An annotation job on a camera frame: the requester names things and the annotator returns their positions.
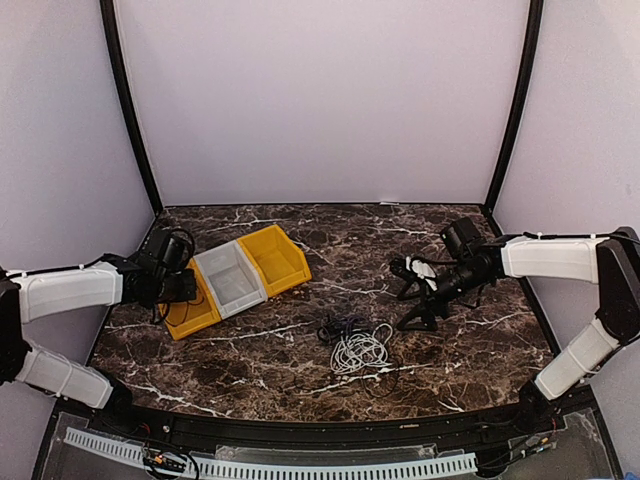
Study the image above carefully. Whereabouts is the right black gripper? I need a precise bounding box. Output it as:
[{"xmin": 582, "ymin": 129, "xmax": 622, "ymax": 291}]
[{"xmin": 397, "ymin": 260, "xmax": 489, "ymax": 331}]

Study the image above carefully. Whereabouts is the purple cable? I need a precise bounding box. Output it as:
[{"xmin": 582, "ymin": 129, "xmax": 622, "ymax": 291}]
[{"xmin": 319, "ymin": 314, "xmax": 369, "ymax": 341}]

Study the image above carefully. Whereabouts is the white cable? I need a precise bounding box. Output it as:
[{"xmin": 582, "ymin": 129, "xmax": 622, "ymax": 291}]
[{"xmin": 330, "ymin": 322, "xmax": 395, "ymax": 376}]

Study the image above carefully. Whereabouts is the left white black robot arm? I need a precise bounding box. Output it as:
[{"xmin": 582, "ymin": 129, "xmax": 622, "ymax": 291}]
[{"xmin": 1, "ymin": 254, "xmax": 197, "ymax": 436}]

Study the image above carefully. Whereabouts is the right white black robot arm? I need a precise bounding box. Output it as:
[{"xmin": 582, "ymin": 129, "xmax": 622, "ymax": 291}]
[{"xmin": 390, "ymin": 218, "xmax": 639, "ymax": 434}]

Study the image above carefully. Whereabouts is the yellow bin near front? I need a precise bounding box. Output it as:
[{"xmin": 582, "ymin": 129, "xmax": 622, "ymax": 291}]
[{"xmin": 158, "ymin": 259, "xmax": 222, "ymax": 340}]

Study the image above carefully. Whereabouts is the yellow bin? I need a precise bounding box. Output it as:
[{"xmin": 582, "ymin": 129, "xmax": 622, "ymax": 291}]
[
  {"xmin": 158, "ymin": 259, "xmax": 222, "ymax": 340},
  {"xmin": 238, "ymin": 225, "xmax": 312, "ymax": 298}
]

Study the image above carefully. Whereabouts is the white plastic bin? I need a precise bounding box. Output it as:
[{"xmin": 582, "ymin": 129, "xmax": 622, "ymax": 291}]
[{"xmin": 194, "ymin": 240, "xmax": 267, "ymax": 319}]

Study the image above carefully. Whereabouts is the yellow bin near back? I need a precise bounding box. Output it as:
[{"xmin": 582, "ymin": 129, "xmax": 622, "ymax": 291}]
[{"xmin": 238, "ymin": 225, "xmax": 312, "ymax": 298}]

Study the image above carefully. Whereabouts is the small circuit board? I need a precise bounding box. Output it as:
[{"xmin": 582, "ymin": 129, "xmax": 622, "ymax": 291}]
[{"xmin": 142, "ymin": 448, "xmax": 187, "ymax": 473}]

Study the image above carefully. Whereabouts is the black front rail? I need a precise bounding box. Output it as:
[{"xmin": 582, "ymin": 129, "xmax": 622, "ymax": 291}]
[{"xmin": 59, "ymin": 389, "xmax": 596, "ymax": 454}]

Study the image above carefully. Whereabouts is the white slotted cable duct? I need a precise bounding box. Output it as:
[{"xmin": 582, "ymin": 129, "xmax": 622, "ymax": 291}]
[{"xmin": 64, "ymin": 427, "xmax": 477, "ymax": 480}]

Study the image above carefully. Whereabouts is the right black frame post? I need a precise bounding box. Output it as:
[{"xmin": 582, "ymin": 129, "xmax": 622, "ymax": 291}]
[{"xmin": 483, "ymin": 0, "xmax": 544, "ymax": 215}]

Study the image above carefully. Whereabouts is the black frame post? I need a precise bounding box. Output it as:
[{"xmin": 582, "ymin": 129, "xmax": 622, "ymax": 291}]
[
  {"xmin": 483, "ymin": 0, "xmax": 544, "ymax": 215},
  {"xmin": 99, "ymin": 0, "xmax": 164, "ymax": 216}
]

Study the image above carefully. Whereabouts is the left black frame post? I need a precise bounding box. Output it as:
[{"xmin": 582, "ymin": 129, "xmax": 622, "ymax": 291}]
[{"xmin": 99, "ymin": 0, "xmax": 164, "ymax": 216}]

